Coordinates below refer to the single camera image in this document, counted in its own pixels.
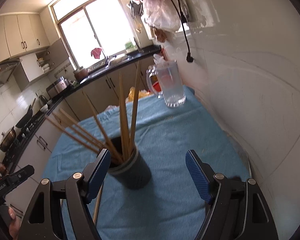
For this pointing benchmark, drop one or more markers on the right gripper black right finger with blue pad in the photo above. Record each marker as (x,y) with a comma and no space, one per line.
(235,209)

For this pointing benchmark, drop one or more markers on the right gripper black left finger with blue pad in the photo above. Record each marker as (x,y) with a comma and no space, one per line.
(44,219)

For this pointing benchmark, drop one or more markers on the wooden chopstick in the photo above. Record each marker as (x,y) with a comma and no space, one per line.
(135,108)
(97,205)
(76,139)

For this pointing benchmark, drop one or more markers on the lower kitchen cabinets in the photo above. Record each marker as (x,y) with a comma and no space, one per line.
(102,92)

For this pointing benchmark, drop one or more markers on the kitchen cabinets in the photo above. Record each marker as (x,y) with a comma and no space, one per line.
(22,37)
(102,92)

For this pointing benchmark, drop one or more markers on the upper kitchen cabinets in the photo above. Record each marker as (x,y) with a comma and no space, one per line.
(22,37)

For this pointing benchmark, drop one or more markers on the kitchen window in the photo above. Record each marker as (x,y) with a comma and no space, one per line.
(88,24)

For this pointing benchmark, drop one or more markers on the person's left hand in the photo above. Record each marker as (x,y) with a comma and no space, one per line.
(14,225)

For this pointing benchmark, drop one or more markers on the steel pot with lid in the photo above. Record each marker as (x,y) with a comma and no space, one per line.
(8,138)

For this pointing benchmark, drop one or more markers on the blue table cloth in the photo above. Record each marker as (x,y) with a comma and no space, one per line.
(169,206)

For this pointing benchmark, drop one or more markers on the chopstick in holder leaning left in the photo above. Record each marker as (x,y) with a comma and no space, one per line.
(113,150)

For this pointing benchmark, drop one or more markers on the black wok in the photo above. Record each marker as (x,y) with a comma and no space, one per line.
(27,117)

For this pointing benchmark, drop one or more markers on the dark perforated utensil holder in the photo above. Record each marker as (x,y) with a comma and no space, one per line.
(134,173)

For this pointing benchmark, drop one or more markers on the chopstick in holder far left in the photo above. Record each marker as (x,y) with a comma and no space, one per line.
(73,127)

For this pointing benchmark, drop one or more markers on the electric kettle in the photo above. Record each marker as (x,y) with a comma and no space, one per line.
(42,100)

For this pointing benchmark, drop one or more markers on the range hood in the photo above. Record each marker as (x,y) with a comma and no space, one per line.
(6,70)

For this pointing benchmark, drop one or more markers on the silver rice cooker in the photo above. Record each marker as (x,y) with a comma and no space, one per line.
(57,87)

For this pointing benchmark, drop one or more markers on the clear glass mug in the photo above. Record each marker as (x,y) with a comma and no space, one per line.
(168,76)

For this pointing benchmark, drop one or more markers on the brown clay pot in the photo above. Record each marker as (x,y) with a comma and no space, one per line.
(80,74)

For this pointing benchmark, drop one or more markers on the pink cloth at window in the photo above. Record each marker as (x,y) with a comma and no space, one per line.
(96,53)

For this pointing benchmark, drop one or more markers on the pink hanging plastic bag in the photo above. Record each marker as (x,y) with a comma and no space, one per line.
(161,14)

